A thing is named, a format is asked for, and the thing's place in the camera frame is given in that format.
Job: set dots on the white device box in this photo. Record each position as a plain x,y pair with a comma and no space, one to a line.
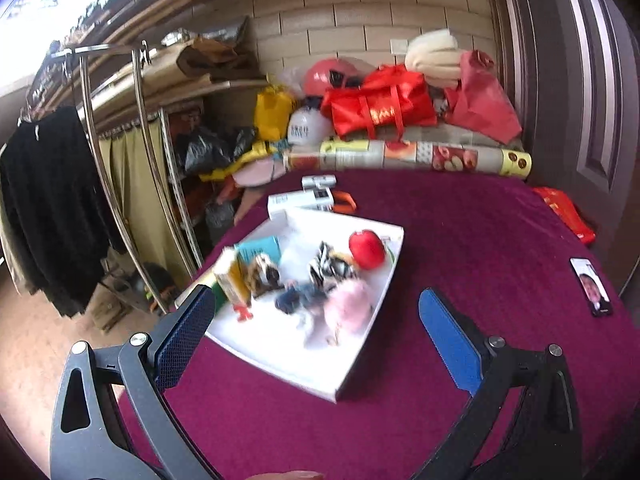
316,199

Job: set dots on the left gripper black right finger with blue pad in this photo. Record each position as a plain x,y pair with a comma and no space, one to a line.
543,439

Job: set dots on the red gift bag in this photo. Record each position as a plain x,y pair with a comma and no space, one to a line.
390,96

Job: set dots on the grey purple scrunchie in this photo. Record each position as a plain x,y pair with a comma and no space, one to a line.
296,296

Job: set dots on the red helmet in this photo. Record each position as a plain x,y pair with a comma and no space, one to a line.
329,74

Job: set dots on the black hanging garment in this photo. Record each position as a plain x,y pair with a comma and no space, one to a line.
57,209

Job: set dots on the black plastic bag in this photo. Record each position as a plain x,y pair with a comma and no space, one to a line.
202,150

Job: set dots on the yellow green sponge pack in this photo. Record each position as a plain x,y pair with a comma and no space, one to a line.
229,276

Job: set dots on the black smartphone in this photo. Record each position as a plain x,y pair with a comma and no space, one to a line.
598,301

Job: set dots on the yellow curtain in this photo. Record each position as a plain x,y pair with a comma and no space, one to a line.
124,158

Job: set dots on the red packet on cloth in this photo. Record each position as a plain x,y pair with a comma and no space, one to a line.
564,208

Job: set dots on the teal sponge pack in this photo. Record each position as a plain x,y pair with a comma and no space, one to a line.
249,249

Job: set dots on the black white patterned sock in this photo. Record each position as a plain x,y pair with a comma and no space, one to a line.
328,267

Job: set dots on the fruit pattern rolled mat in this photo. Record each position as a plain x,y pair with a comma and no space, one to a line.
377,154

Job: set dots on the magenta velvet table cloth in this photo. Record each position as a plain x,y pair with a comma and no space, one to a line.
500,255

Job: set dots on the white shallow box tray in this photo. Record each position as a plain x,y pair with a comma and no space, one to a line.
300,348

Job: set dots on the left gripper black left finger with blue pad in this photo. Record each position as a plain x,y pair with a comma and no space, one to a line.
89,440

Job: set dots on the red paper bag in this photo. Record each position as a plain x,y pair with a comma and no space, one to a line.
479,102

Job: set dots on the small white case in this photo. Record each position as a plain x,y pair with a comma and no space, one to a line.
313,182

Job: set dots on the pink fluffy pompom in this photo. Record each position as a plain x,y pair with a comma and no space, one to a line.
348,306

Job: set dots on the white helmet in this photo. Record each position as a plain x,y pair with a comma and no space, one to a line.
307,126

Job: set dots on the person's right hand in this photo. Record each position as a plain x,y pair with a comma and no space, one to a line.
289,475

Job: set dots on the red plush apple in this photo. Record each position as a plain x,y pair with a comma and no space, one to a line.
367,249

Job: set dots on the metal clothes rack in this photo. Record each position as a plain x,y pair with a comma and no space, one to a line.
160,303

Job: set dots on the yellow bag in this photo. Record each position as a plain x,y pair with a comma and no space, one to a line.
273,109

